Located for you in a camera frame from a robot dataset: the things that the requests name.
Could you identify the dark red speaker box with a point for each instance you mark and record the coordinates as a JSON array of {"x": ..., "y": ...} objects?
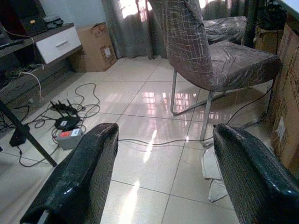
[{"x": 22, "y": 18}]

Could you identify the large brown cardboard box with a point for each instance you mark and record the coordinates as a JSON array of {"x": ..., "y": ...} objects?
[{"x": 286, "y": 98}]

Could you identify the grey box with red label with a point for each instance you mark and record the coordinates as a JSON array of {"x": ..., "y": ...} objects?
[{"x": 69, "y": 137}]

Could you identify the white floor cloth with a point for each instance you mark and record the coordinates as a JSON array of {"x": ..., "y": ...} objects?
[{"x": 213, "y": 172}]

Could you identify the grey window curtain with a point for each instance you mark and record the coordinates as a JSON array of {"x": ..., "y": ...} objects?
[{"x": 135, "y": 28}]

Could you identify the small brown cardboard box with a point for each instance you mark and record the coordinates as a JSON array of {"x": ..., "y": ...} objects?
[{"x": 95, "y": 47}]

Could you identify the black wifi router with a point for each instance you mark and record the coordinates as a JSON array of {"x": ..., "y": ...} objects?
[{"x": 66, "y": 116}]

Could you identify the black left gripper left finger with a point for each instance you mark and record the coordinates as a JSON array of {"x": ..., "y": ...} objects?
[{"x": 77, "y": 177}]

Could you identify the white cabinet drawer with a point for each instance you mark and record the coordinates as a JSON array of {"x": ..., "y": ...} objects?
[{"x": 58, "y": 45}]

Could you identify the dark wood TV cabinet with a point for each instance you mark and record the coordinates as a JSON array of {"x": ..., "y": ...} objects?
[{"x": 28, "y": 60}]

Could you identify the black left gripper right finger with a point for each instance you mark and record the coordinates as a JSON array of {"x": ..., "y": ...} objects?
[{"x": 254, "y": 182}]

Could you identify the brown patterned metal-legged chair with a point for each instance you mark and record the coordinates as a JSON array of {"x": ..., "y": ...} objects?
[
  {"x": 225, "y": 26},
  {"x": 201, "y": 51}
]

